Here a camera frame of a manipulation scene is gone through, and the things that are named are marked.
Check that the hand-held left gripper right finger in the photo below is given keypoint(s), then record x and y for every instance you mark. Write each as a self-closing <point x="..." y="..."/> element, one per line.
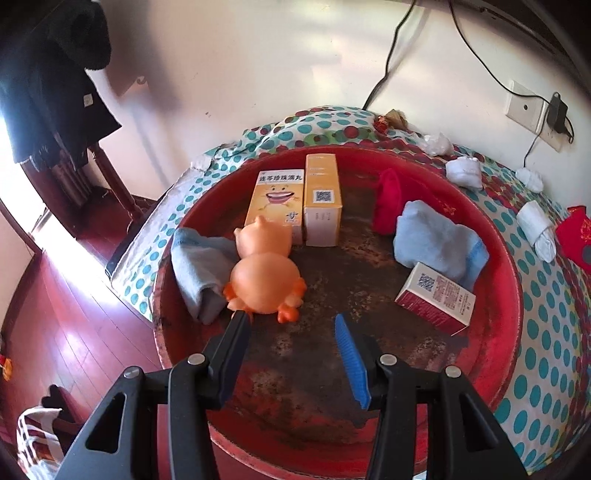
<point x="351" y="362"/>

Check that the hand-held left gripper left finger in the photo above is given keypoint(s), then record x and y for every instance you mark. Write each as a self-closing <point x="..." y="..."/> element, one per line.
<point x="231" y="360"/>

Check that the red round tray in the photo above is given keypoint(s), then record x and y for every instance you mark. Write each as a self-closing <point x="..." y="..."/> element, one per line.
<point x="295" y="369"/>

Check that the orange rubber duck toy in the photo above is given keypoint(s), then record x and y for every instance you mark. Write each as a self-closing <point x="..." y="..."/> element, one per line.
<point x="263" y="277"/>

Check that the plain grey-blue towel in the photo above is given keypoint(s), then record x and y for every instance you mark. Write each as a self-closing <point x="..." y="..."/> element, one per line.
<point x="198" y="272"/>

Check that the small beige and red box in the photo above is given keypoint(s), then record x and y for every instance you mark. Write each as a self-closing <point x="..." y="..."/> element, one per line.
<point x="438" y="297"/>

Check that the grey-blue towel with blue trim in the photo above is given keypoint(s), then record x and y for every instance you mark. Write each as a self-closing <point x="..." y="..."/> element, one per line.
<point x="434" y="240"/>

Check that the tall yellow box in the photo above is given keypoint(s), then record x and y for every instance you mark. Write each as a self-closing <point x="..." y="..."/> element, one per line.
<point x="323" y="217"/>

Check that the red cloth pouch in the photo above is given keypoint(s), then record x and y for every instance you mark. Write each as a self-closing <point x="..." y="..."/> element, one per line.
<point x="388" y="203"/>

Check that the yellow cartoon face box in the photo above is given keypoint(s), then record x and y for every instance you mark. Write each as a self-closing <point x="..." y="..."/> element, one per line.
<point x="277" y="198"/>

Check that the polka dot bedsheet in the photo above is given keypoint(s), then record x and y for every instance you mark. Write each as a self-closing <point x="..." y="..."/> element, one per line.
<point x="531" y="300"/>

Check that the white tissue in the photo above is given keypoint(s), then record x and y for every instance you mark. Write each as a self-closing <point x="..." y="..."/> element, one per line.
<point x="201" y="162"/>

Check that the white striped bag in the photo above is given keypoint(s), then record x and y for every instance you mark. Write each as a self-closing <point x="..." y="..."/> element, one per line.
<point x="34" y="438"/>

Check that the wooden coat stand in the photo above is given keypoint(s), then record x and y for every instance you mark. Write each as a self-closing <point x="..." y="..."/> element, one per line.
<point x="113" y="180"/>

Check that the small orange toy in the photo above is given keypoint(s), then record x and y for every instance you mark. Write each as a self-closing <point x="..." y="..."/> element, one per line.
<point x="5" y="369"/>

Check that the large white rolled towel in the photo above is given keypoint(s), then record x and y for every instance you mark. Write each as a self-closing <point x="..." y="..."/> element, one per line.
<point x="535" y="228"/>

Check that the red candy wrapper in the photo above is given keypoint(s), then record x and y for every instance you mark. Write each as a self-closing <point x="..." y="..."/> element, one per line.
<point x="381" y="123"/>

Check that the gold candy wrapper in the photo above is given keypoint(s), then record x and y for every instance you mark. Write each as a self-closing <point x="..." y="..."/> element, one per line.
<point x="396" y="118"/>

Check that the red cloth at edge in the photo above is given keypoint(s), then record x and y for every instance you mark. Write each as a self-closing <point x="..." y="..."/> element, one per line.
<point x="575" y="230"/>

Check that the black power adapter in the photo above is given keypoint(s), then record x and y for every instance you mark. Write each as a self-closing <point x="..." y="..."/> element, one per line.
<point x="558" y="113"/>

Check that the dark hanging clothes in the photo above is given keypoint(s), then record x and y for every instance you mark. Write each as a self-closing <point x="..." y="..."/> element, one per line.
<point x="51" y="78"/>

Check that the white wall power socket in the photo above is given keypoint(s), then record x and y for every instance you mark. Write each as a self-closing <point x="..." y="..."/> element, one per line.
<point x="551" y="137"/>

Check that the white wall socket plate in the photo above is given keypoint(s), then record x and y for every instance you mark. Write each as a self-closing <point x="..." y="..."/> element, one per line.
<point x="524" y="108"/>

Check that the wall-mounted television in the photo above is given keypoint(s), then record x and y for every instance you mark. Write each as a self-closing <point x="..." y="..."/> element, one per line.
<point x="517" y="18"/>

